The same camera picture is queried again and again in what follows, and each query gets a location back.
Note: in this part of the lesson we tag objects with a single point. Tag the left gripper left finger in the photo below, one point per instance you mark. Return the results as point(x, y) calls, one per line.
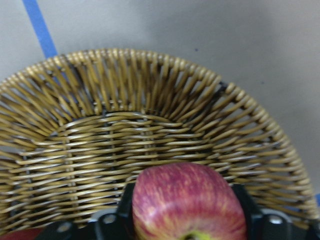
point(117, 225)

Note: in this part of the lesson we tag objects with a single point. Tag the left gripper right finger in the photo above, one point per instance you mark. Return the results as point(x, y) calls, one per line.
point(265, 223)

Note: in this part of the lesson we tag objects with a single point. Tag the red yellow apple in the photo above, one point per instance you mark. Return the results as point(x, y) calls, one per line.
point(186, 201)

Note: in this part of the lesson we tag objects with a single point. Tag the dark red apple in basket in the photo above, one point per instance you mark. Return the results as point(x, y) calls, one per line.
point(25, 234)

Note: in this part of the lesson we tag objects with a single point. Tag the woven wicker basket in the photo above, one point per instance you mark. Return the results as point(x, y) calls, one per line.
point(76, 128)

